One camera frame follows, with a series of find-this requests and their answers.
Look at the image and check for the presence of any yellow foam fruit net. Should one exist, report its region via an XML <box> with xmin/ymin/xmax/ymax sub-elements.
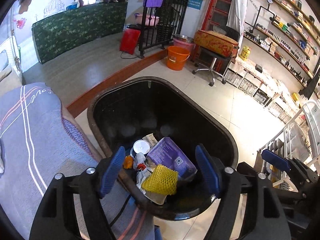
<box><xmin>142</xmin><ymin>164</ymin><xmax>178</xmax><ymax>196</ymax></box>

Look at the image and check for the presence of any purple white plastic cup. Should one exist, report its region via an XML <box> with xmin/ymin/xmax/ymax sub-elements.
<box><xmin>130</xmin><ymin>139</ymin><xmax>151</xmax><ymax>159</ymax></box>

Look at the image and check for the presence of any purple snack bag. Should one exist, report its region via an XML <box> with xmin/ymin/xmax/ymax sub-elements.
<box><xmin>147</xmin><ymin>137</ymin><xmax>197</xmax><ymax>181</ymax></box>

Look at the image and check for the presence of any grey striped tablecloth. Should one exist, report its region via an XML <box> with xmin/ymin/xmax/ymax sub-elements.
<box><xmin>1</xmin><ymin>83</ymin><xmax>162</xmax><ymax>239</ymax></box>

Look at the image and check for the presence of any low white storage shelf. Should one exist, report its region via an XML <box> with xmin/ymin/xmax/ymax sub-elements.
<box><xmin>225</xmin><ymin>57</ymin><xmax>302</xmax><ymax>124</ymax></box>

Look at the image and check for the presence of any yellow tin canister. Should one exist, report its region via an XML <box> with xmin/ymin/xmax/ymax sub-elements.
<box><xmin>239</xmin><ymin>46</ymin><xmax>251</xmax><ymax>61</ymax></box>

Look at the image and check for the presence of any white mesh sofa chair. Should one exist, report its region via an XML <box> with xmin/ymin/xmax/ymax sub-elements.
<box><xmin>1</xmin><ymin>36</ymin><xmax>22</xmax><ymax>82</ymax></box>

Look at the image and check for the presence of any black swivel chair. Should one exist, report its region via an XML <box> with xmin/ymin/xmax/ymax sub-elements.
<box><xmin>192</xmin><ymin>25</ymin><xmax>240</xmax><ymax>87</ymax></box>

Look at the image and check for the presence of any orange bucket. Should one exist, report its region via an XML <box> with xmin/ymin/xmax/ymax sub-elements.
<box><xmin>166</xmin><ymin>46</ymin><xmax>190</xmax><ymax>71</ymax></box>

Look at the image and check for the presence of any green patterned counter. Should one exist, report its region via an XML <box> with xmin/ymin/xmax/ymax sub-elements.
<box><xmin>31</xmin><ymin>2</ymin><xmax>127</xmax><ymax>64</ymax></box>

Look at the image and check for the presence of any red canister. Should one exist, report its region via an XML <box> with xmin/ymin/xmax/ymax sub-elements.
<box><xmin>119</xmin><ymin>29</ymin><xmax>140</xmax><ymax>55</ymax></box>

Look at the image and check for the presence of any pink basin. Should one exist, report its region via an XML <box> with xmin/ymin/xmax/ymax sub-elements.
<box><xmin>173</xmin><ymin>34</ymin><xmax>195</xmax><ymax>53</ymax></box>

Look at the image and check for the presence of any black metal railing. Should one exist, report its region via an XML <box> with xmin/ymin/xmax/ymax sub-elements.
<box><xmin>138</xmin><ymin>0</ymin><xmax>188</xmax><ymax>59</ymax></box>

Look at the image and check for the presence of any black cable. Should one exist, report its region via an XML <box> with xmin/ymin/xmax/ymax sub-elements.
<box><xmin>108</xmin><ymin>193</ymin><xmax>133</xmax><ymax>228</ymax></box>

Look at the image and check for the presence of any white wire rack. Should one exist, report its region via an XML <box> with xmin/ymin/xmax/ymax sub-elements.
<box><xmin>254</xmin><ymin>100</ymin><xmax>319</xmax><ymax>191</ymax></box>

